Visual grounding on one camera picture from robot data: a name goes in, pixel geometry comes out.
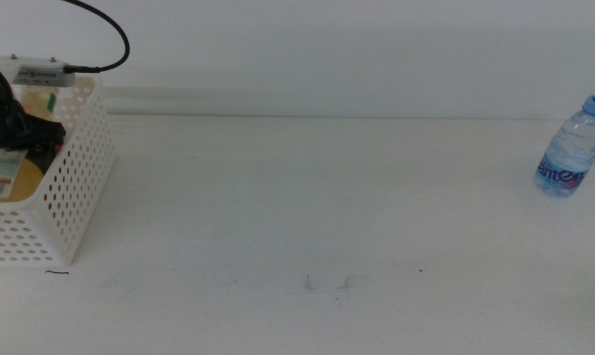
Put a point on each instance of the yellow juice bottle white cap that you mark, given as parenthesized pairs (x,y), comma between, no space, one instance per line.
(16,180)

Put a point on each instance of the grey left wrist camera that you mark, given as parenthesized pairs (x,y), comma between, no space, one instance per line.
(40,73)

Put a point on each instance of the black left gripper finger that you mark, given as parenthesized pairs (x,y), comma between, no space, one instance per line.
(45,135)

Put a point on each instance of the white perforated plastic basket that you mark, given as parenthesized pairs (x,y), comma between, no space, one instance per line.
(75,187)

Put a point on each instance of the clear water bottle blue cap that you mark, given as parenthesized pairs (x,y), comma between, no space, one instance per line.
(571,153)

